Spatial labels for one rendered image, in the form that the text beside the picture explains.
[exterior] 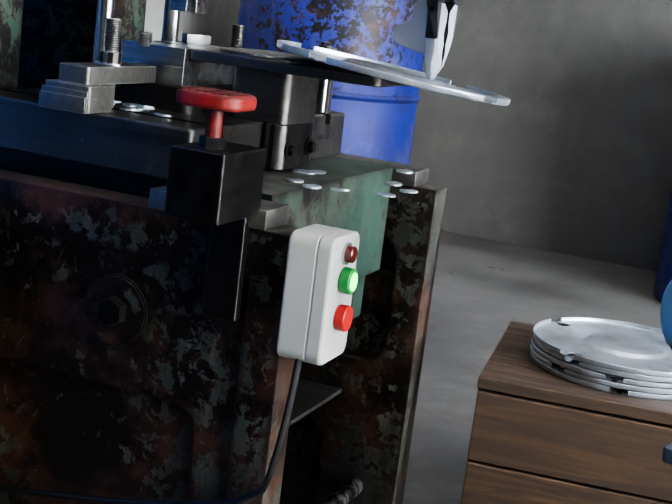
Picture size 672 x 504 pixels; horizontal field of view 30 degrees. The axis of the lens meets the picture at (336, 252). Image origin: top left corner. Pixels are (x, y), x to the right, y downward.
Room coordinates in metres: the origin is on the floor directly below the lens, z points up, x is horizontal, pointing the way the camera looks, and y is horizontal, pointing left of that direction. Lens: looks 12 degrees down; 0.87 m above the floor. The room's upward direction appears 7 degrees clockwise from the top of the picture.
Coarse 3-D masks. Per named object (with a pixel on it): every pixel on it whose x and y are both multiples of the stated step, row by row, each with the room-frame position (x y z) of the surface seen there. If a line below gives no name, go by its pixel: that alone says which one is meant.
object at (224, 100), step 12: (180, 96) 1.21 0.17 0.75; (192, 96) 1.20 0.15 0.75; (204, 96) 1.20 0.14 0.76; (216, 96) 1.19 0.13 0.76; (228, 96) 1.19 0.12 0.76; (240, 96) 1.21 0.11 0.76; (252, 96) 1.23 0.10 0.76; (204, 108) 1.20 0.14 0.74; (216, 108) 1.19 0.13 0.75; (228, 108) 1.19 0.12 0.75; (240, 108) 1.20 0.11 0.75; (252, 108) 1.22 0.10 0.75; (216, 120) 1.22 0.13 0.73; (216, 132) 1.22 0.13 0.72
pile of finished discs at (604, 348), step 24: (552, 336) 1.90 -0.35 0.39; (576, 336) 1.92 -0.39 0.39; (600, 336) 1.91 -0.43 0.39; (624, 336) 1.93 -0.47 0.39; (648, 336) 1.98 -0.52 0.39; (552, 360) 1.82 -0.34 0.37; (576, 360) 1.84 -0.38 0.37; (600, 360) 1.79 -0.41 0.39; (624, 360) 1.81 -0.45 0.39; (648, 360) 1.83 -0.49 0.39; (600, 384) 1.79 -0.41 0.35; (624, 384) 1.75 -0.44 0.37; (648, 384) 1.75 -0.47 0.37
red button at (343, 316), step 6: (342, 306) 1.26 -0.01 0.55; (348, 306) 1.26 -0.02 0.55; (336, 312) 1.25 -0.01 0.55; (342, 312) 1.25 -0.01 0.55; (348, 312) 1.26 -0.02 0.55; (336, 318) 1.25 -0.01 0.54; (342, 318) 1.25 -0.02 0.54; (348, 318) 1.26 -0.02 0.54; (336, 324) 1.25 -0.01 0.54; (342, 324) 1.25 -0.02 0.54; (348, 324) 1.26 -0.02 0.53; (342, 330) 1.25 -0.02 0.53
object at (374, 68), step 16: (288, 48) 1.46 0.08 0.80; (304, 48) 1.62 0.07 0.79; (320, 48) 1.64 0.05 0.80; (336, 64) 1.40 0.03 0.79; (352, 64) 1.40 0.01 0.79; (368, 64) 1.48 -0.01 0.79; (384, 64) 1.67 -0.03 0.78; (400, 80) 1.39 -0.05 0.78; (416, 80) 1.39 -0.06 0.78; (432, 80) 1.50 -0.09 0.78; (448, 80) 1.65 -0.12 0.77; (464, 96) 1.41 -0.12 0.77; (480, 96) 1.43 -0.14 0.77; (496, 96) 1.58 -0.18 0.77
